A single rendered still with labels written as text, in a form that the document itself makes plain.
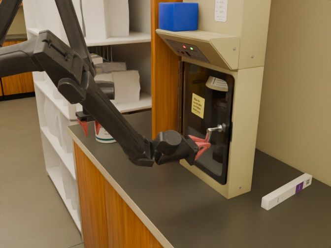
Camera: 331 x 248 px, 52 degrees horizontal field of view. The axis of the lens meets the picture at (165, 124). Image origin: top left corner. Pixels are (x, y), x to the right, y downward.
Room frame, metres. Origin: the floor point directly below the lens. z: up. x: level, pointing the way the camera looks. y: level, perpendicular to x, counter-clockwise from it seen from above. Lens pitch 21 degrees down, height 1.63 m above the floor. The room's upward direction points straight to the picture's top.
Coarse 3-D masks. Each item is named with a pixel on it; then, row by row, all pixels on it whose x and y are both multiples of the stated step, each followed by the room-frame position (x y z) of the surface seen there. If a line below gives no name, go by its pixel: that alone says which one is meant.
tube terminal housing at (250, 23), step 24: (192, 0) 1.26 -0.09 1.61; (240, 0) 1.05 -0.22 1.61; (264, 0) 1.08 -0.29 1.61; (216, 24) 1.14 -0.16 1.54; (240, 24) 1.05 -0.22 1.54; (264, 24) 1.09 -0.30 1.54; (240, 48) 1.04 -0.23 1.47; (264, 48) 1.09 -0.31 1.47; (240, 72) 1.05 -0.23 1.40; (240, 96) 1.05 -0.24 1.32; (240, 120) 1.06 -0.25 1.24; (240, 144) 1.06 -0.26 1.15; (192, 168) 1.23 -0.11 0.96; (240, 168) 1.07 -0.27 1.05; (240, 192) 1.07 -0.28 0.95
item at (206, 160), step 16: (192, 64) 1.23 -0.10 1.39; (192, 80) 1.23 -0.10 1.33; (208, 80) 1.15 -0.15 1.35; (224, 80) 1.08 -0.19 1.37; (192, 96) 1.23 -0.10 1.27; (208, 96) 1.14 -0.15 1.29; (224, 96) 1.07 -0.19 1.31; (192, 112) 1.22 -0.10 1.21; (208, 112) 1.14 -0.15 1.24; (224, 112) 1.07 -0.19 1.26; (192, 128) 1.22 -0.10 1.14; (224, 128) 1.06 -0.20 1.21; (224, 144) 1.06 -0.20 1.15; (208, 160) 1.13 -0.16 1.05; (224, 160) 1.05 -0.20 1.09; (224, 176) 1.05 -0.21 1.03
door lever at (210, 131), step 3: (219, 126) 1.08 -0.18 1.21; (207, 129) 1.05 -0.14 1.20; (210, 129) 1.05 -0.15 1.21; (213, 129) 1.06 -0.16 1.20; (216, 129) 1.06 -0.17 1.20; (219, 129) 1.07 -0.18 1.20; (207, 132) 1.05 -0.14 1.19; (210, 132) 1.05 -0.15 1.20; (207, 135) 1.06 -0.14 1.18; (210, 135) 1.06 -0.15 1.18; (207, 138) 1.06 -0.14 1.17; (210, 138) 1.06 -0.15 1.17; (204, 141) 1.07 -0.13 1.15; (207, 141) 1.06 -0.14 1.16; (204, 147) 1.07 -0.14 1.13
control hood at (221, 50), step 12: (168, 36) 1.19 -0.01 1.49; (180, 36) 1.12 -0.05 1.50; (192, 36) 1.06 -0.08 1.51; (204, 36) 1.04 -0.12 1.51; (216, 36) 1.04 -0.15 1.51; (228, 36) 1.04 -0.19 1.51; (204, 48) 1.05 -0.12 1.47; (216, 48) 1.00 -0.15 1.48; (228, 48) 1.02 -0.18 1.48; (216, 60) 1.05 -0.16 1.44; (228, 60) 1.02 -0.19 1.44
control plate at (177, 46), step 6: (168, 42) 1.24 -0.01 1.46; (174, 42) 1.20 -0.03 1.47; (180, 42) 1.15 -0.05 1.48; (174, 48) 1.25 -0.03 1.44; (180, 48) 1.20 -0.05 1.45; (186, 48) 1.16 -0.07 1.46; (198, 48) 1.08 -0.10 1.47; (180, 54) 1.25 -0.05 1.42; (186, 54) 1.21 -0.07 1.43; (198, 54) 1.12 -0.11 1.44; (204, 60) 1.12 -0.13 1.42
